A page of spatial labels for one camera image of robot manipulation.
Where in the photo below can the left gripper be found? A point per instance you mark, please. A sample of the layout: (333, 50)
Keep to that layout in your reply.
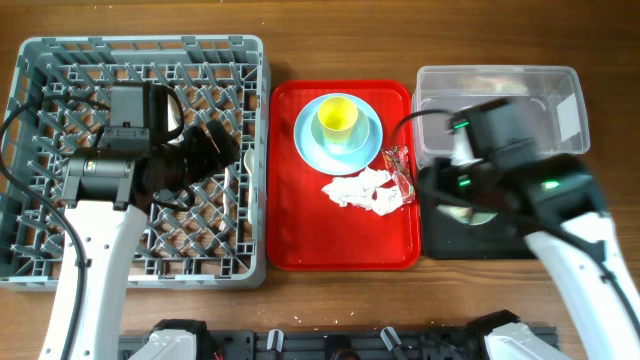
(209, 160)

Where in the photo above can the white plastic fork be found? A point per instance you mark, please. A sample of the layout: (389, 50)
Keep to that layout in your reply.
(225, 222)

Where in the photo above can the white plastic spoon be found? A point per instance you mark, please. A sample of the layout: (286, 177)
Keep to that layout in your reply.
(249, 164)

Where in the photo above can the white tissue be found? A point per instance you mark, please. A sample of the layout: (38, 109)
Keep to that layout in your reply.
(366, 190)

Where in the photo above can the red snack wrapper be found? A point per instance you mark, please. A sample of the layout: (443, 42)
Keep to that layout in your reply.
(397, 163)

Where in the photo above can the green bowl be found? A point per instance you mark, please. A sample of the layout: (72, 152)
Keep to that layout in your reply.
(466, 215)

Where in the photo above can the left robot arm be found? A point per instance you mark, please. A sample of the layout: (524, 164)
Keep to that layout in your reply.
(109, 189)

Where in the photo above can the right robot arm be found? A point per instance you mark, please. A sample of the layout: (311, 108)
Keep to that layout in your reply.
(555, 208)

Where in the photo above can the grey dishwasher rack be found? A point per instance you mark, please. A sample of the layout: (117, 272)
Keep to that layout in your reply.
(220, 80)

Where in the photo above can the red plastic tray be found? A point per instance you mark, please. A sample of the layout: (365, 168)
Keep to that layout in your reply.
(305, 230)

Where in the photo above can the light blue plate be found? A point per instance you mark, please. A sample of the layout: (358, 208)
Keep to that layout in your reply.
(322, 162)

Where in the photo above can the yellow plastic cup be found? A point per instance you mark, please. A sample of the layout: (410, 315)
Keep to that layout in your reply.
(337, 116)

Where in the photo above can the black plastic tray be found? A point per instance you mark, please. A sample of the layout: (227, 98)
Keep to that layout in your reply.
(449, 233)

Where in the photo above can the clear plastic bin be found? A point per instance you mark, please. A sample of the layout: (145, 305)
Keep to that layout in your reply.
(550, 96)

